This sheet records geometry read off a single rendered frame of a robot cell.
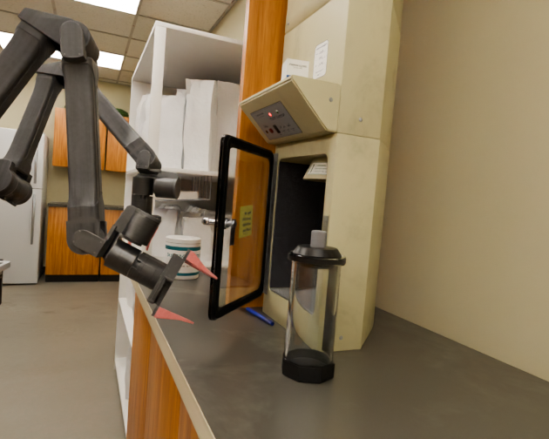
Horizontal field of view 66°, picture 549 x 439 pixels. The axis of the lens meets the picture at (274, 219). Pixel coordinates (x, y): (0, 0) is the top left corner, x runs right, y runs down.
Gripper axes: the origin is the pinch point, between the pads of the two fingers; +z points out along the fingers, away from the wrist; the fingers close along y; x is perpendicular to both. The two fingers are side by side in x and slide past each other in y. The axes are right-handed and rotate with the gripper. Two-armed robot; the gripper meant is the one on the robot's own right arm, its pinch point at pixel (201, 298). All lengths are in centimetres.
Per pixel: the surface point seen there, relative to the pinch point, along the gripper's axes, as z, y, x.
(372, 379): 34.7, 0.8, -10.1
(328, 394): 25.5, -5.1, -15.1
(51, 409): -30, -82, 185
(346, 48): 1, 58, -13
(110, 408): -3, -69, 185
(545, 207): 55, 49, -15
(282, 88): -6.4, 45.2, -7.9
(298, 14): -12, 74, 5
